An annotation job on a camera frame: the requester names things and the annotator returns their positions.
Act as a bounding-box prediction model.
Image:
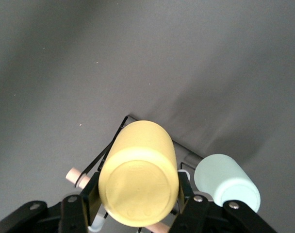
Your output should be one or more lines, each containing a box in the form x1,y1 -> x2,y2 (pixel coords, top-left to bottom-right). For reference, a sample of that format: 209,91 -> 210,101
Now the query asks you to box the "black wire cup holder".
66,115 -> 204,233

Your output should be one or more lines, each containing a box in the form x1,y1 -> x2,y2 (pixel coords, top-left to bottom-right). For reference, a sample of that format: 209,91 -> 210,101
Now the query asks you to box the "yellow plastic cup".
98,120 -> 180,228

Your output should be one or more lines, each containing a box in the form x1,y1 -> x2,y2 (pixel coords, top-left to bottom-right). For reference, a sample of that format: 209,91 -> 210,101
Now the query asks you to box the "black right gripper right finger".
169,172 -> 278,233

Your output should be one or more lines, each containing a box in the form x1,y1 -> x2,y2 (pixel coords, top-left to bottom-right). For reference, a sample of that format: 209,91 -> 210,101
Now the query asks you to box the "pale green plastic cup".
194,153 -> 262,214

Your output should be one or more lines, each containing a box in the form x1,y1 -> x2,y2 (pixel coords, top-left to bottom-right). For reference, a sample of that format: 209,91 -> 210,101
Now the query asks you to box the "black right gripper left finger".
0,171 -> 107,233

